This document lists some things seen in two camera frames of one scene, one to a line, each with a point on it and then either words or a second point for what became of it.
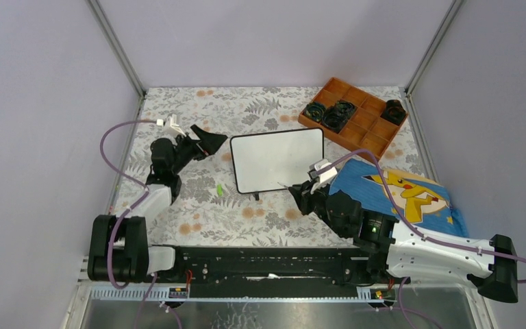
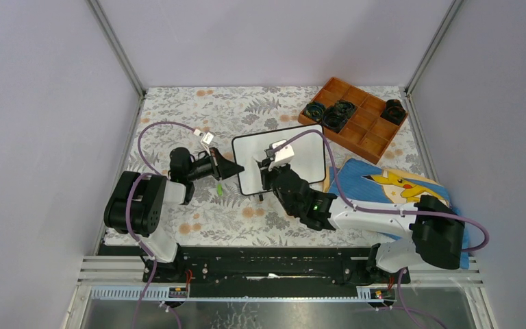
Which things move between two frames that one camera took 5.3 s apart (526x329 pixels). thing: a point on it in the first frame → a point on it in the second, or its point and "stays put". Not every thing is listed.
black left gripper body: x=185 y=151 → x=202 y=168
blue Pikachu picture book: x=427 y=205 stays put
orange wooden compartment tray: x=354 y=118 stays put
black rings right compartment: x=393 y=112 stays put
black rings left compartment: x=314 y=111 stays put
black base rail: x=270 y=270 stays put
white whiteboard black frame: x=261 y=160 stays put
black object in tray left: x=335 y=118 stays put
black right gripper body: x=318 y=194 → x=275 y=171
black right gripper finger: x=301 y=192 → x=266 y=175
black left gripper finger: x=209 y=142 → x=226 y=168
